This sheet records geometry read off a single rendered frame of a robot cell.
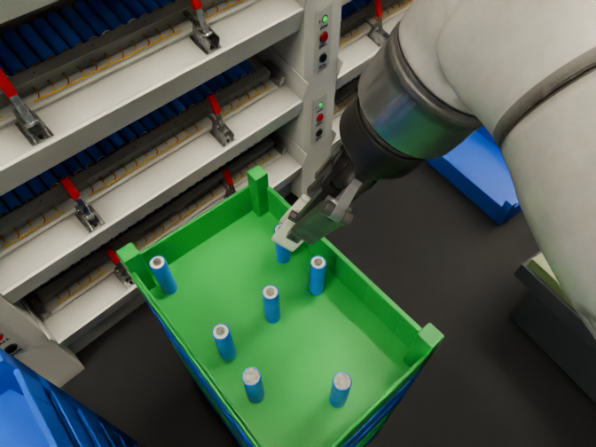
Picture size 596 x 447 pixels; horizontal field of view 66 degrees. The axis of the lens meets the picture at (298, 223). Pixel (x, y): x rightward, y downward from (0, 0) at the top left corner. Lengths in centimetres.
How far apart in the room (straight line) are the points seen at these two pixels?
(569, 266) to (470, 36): 12
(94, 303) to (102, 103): 41
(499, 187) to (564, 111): 106
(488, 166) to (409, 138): 101
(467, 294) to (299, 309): 59
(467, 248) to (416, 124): 85
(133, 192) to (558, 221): 68
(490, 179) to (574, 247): 108
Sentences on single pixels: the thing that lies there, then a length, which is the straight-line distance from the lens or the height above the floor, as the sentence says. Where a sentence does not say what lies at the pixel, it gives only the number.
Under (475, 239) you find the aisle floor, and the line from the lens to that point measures 117.
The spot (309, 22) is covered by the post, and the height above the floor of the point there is 48.
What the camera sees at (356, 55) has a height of 32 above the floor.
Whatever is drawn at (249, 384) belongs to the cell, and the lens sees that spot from 46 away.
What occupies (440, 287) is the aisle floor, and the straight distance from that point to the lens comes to 107.
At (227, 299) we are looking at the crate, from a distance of 57.
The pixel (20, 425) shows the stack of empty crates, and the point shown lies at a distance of 59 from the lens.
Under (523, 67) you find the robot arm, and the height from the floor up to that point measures 78.
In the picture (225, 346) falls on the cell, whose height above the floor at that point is 45.
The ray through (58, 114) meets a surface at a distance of 68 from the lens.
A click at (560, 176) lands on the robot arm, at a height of 76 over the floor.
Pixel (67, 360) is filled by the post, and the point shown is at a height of 6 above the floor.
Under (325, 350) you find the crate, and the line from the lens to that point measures 54.
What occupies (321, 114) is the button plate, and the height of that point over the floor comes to 25.
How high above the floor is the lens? 91
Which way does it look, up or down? 55 degrees down
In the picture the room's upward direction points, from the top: straight up
